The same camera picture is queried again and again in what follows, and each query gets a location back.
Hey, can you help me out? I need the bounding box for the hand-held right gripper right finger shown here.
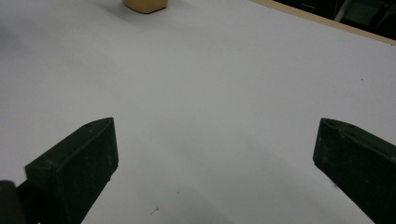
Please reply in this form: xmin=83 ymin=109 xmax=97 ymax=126
xmin=312 ymin=117 xmax=396 ymax=224

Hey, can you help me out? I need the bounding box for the light wooden table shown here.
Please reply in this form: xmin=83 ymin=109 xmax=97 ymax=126
xmin=247 ymin=0 xmax=396 ymax=47

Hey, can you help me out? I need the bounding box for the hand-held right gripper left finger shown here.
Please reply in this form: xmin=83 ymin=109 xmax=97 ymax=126
xmin=23 ymin=117 xmax=120 ymax=224

